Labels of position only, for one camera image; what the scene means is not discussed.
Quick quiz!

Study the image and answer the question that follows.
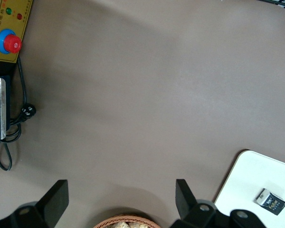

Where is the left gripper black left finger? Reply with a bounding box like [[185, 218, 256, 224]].
[[35, 179, 70, 228]]

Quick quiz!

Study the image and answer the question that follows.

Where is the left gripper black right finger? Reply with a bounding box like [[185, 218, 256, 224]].
[[175, 179, 198, 221]]

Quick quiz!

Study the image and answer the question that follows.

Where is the cream plastic tray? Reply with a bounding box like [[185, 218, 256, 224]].
[[213, 149, 285, 228]]

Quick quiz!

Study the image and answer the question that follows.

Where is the round wicker basket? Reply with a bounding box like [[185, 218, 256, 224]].
[[93, 214, 161, 228]]

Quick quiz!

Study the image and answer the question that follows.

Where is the small black snack box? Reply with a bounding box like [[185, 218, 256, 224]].
[[253, 188, 285, 216]]

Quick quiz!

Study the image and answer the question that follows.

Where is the silver metal bar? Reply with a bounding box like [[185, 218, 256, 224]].
[[0, 76, 8, 141]]

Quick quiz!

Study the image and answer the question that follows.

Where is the black machine base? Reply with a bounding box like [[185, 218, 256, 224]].
[[0, 59, 18, 141]]

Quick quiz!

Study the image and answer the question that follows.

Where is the red emergency stop button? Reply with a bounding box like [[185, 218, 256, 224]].
[[0, 28, 23, 55]]

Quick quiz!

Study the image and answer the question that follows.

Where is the yellow control box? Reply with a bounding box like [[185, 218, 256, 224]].
[[0, 0, 34, 64]]

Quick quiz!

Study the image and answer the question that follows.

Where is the black power cable with plug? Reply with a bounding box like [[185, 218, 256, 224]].
[[0, 56, 38, 172]]

